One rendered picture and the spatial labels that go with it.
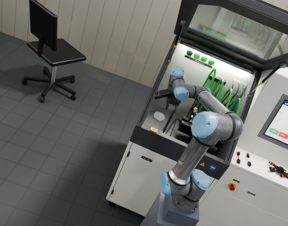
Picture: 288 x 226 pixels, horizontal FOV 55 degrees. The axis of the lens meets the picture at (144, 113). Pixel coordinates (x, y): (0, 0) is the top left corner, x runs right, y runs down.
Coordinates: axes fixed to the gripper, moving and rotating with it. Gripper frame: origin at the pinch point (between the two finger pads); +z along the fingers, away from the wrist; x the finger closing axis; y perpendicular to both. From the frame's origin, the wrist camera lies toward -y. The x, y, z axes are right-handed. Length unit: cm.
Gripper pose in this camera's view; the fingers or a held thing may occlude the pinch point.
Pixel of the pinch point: (165, 109)
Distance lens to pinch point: 182.5
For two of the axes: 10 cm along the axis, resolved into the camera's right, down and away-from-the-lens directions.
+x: 1.5, -7.6, 6.3
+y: 9.9, 1.6, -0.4
